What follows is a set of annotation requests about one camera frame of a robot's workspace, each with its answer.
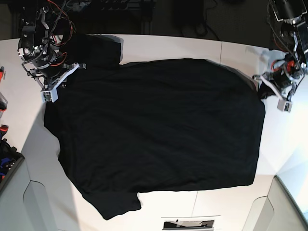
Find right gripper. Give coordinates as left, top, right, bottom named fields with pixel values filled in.
left=22, top=63, right=86, bottom=91

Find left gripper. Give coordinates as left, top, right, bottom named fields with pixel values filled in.
left=252, top=71, right=303, bottom=101

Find black t-shirt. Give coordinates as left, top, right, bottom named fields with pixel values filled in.
left=44, top=34, right=265, bottom=220

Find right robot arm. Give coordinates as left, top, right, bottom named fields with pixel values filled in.
left=17, top=0, right=86, bottom=95

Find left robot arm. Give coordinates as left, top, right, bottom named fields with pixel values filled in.
left=252, top=0, right=308, bottom=112

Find orange grey tool at edge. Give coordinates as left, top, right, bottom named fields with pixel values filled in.
left=0, top=66, right=8, bottom=118

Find grey bin with clothes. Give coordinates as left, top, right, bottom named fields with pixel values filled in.
left=0, top=125, right=25, bottom=192

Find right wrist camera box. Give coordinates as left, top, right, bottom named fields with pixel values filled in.
left=40, top=88, right=58, bottom=103

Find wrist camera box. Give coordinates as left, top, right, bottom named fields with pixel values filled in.
left=277, top=98, right=293, bottom=113
left=40, top=88, right=58, bottom=103

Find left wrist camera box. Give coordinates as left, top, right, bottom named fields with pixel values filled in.
left=277, top=98, right=293, bottom=113

